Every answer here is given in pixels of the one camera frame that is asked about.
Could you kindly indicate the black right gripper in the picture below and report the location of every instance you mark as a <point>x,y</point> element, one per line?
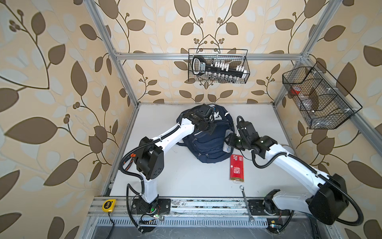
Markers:
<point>231,139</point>

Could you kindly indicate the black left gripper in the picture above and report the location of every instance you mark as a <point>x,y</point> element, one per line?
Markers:
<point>213,126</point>

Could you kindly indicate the clear plastic box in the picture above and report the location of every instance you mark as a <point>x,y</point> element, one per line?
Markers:
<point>227,145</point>

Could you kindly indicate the navy blue school backpack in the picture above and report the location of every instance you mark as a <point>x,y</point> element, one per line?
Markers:
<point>211,148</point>

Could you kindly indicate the red book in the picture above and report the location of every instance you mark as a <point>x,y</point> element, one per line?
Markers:
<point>236,168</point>

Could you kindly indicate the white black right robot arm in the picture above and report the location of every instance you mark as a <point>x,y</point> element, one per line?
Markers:
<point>327,199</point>

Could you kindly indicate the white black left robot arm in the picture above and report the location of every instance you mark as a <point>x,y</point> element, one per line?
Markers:
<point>146,162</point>

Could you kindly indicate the yellow tape roll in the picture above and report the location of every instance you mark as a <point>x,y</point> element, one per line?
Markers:
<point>289,149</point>

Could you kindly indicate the orange black pliers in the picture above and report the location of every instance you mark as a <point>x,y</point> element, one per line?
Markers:
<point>128,163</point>

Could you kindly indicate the red cap clear bottle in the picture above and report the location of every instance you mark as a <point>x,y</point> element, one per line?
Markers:
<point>298,96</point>

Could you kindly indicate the silver combination wrench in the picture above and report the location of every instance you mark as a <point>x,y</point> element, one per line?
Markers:
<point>251,218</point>

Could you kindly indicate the yellow tape measure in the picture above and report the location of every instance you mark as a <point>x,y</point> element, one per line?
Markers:
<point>109,205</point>

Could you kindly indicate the socket set black rail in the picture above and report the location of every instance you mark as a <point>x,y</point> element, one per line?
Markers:
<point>222,67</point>

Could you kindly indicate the black wire basket back wall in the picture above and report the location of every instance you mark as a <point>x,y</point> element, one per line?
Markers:
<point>218,51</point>

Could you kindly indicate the black wire basket wall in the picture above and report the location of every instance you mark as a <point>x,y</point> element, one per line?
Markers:
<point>218,51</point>
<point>331,103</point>

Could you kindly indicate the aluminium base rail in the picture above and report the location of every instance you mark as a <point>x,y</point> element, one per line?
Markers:
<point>189,212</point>

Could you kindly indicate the black wire basket right wall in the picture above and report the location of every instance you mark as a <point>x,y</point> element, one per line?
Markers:
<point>331,103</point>

